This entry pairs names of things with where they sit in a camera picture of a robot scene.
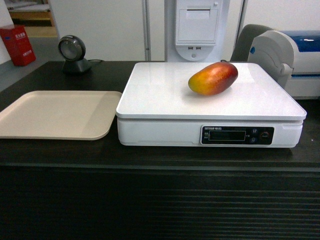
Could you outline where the wooden shelf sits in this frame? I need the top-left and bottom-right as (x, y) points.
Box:
(4, 0), (58, 38)

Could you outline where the black barcode scanner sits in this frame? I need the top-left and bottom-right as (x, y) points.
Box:
(58, 35), (92, 75)

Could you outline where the beige plastic tray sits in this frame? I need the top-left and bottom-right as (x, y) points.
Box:
(0, 90), (122, 141)

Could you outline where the white blue label printer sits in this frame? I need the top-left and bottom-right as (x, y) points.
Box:
(247, 30), (320, 99)

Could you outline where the dark red yellow mango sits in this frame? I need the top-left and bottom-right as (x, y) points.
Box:
(188, 62), (239, 96)

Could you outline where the white checkout scale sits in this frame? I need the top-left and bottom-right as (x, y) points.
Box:
(116, 62), (307, 148)

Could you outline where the black checkout counter cabinet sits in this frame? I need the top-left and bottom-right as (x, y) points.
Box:
(0, 60), (320, 240)

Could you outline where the red fire extinguisher box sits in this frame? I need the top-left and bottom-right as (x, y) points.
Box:
(0, 24), (36, 67)

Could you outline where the white receipt printer kiosk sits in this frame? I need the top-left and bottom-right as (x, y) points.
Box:
(164, 0), (230, 63)

